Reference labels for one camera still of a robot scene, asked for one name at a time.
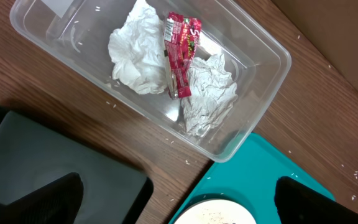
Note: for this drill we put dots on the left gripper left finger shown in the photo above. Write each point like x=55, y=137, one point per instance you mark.
x=56, y=202

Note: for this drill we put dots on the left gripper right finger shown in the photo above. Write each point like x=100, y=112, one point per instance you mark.
x=299, y=204

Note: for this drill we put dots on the silver foil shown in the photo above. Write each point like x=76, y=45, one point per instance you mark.
x=213, y=92

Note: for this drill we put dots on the white napkin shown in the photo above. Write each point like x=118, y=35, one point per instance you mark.
x=136, y=49

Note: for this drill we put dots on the red snack wrapper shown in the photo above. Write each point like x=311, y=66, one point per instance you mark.
x=181, y=35

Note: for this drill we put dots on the teal serving tray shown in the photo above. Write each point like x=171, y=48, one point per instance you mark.
x=249, y=178

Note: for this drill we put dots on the black tray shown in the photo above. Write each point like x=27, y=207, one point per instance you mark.
x=32, y=156

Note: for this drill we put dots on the large white plate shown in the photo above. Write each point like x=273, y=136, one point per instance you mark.
x=216, y=211

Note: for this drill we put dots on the clear plastic bin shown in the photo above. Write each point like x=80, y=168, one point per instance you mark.
x=77, y=33

